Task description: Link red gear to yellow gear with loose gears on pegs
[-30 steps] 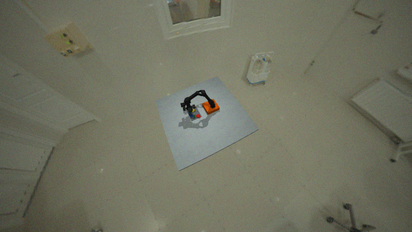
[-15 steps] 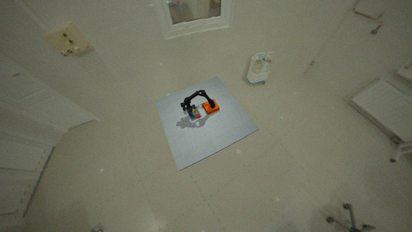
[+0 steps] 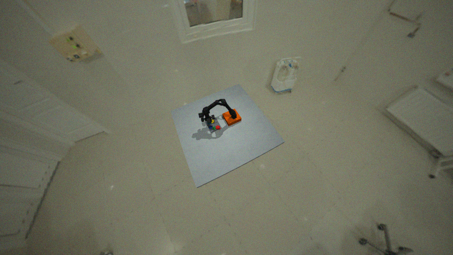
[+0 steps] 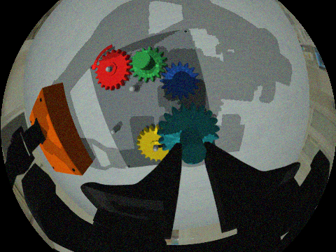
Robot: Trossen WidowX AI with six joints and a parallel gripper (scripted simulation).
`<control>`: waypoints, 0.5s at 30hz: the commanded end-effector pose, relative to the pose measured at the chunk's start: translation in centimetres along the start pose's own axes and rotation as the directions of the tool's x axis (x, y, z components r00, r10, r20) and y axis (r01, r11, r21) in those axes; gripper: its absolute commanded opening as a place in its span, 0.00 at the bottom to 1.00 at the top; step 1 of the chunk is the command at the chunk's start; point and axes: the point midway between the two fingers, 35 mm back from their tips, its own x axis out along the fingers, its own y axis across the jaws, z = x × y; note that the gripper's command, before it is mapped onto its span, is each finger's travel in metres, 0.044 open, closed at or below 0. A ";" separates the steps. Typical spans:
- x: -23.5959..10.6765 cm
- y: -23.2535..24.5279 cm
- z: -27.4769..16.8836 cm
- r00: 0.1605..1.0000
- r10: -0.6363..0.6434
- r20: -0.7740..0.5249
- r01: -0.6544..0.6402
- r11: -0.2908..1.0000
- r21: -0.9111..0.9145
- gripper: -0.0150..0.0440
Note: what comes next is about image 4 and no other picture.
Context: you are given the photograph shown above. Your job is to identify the teal gear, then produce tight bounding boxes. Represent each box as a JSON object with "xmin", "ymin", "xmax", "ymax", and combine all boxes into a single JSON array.
[{"xmin": 157, "ymin": 103, "xmax": 219, "ymax": 165}]

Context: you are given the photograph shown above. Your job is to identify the red gear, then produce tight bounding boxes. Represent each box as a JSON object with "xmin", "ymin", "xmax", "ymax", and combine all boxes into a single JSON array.
[{"xmin": 95, "ymin": 50, "xmax": 133, "ymax": 90}]

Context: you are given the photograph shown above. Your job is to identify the yellow gear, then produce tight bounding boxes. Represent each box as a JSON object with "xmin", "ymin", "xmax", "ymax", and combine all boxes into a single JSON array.
[{"xmin": 136, "ymin": 124, "xmax": 169, "ymax": 161}]

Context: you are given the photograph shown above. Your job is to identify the green gear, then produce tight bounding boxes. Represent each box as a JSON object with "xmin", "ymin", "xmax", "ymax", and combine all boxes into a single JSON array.
[{"xmin": 129, "ymin": 47, "xmax": 168, "ymax": 83}]

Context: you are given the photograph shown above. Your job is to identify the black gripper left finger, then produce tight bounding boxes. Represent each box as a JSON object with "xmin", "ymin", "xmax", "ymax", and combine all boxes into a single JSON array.
[{"xmin": 81, "ymin": 143, "xmax": 182, "ymax": 240}]

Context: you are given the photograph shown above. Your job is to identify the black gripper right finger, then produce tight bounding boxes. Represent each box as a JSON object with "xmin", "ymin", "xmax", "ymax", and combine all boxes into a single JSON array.
[{"xmin": 204, "ymin": 142, "xmax": 300, "ymax": 232}]

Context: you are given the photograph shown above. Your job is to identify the blue gear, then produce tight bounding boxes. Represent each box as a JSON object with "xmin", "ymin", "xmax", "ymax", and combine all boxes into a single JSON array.
[{"xmin": 160, "ymin": 62, "xmax": 199, "ymax": 101}]

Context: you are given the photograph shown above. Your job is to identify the red curved arrow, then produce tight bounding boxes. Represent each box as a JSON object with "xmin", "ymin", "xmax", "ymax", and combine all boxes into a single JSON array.
[{"xmin": 92, "ymin": 45, "xmax": 112, "ymax": 70}]

